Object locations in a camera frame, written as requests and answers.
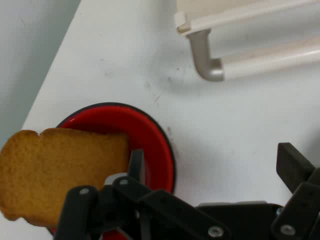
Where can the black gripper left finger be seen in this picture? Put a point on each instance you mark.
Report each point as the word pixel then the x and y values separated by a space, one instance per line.
pixel 125 200

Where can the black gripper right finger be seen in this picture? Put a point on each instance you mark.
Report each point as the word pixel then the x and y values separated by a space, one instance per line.
pixel 297 190

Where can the red bowl with black rim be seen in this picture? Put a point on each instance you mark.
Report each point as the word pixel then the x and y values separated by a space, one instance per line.
pixel 147 140

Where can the toasted bread slice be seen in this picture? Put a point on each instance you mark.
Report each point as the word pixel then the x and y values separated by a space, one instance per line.
pixel 52 172

